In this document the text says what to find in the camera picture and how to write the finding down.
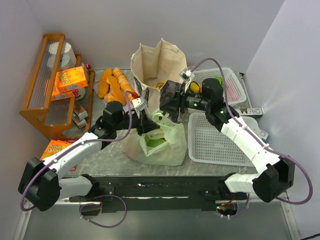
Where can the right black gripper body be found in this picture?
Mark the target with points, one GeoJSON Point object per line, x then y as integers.
{"type": "Point", "coordinates": [180, 102]}

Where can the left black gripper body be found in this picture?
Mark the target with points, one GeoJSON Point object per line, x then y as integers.
{"type": "Point", "coordinates": [142, 122]}

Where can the orange gummy snack bag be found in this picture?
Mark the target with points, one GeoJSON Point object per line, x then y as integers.
{"type": "Point", "coordinates": [159, 85]}

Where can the green plastic grocery bag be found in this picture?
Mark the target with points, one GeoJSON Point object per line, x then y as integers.
{"type": "Point", "coordinates": [165, 146]}

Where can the beige canvas tote bag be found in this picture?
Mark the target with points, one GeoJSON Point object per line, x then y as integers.
{"type": "Point", "coordinates": [151, 65]}

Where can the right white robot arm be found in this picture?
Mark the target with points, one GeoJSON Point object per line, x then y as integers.
{"type": "Point", "coordinates": [275, 174]}

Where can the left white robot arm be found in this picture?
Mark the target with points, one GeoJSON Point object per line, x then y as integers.
{"type": "Point", "coordinates": [42, 181]}

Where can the green watermelon ball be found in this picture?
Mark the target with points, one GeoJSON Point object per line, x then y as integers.
{"type": "Point", "coordinates": [221, 81]}

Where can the yellow lemon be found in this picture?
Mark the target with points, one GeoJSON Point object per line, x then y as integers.
{"type": "Point", "coordinates": [195, 87]}

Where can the round bread bun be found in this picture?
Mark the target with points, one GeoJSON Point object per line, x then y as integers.
{"type": "Point", "coordinates": [109, 97]}

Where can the back white perforated basket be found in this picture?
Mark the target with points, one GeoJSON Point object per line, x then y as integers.
{"type": "Point", "coordinates": [235, 92]}

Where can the white perforated basket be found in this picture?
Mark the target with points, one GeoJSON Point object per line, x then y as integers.
{"type": "Point", "coordinates": [235, 92]}
{"type": "Point", "coordinates": [207, 145]}

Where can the long bread loaf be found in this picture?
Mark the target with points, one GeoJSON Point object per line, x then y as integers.
{"type": "Point", "coordinates": [103, 86]}

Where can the row of round crackers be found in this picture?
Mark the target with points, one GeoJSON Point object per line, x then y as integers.
{"type": "Point", "coordinates": [122, 80]}

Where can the purple tray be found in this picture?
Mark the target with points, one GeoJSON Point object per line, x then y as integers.
{"type": "Point", "coordinates": [95, 87]}

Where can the grey RIO block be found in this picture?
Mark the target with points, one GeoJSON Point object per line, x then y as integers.
{"type": "Point", "coordinates": [250, 111]}

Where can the front white perforated basket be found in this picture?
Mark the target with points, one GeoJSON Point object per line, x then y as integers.
{"type": "Point", "coordinates": [207, 145]}

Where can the wooden shelf rack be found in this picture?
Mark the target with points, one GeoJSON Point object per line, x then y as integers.
{"type": "Point", "coordinates": [50, 118]}

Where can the orange cracker box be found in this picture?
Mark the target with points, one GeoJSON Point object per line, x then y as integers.
{"type": "Point", "coordinates": [56, 95]}
{"type": "Point", "coordinates": [71, 79]}

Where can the orange box on floor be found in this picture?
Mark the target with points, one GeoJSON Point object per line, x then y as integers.
{"type": "Point", "coordinates": [56, 146]}

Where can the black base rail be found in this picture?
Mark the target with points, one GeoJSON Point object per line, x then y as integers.
{"type": "Point", "coordinates": [150, 193]}

